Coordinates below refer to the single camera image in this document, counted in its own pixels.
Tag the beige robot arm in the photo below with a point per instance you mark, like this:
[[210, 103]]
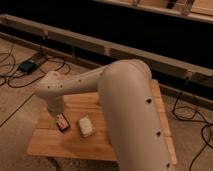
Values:
[[127, 102]]

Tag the wooden table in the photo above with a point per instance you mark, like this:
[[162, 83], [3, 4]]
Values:
[[48, 141]]

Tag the black power adapter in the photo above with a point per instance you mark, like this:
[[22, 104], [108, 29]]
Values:
[[27, 67]]

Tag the long wooden beam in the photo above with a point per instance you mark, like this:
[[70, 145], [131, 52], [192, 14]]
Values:
[[157, 62]]

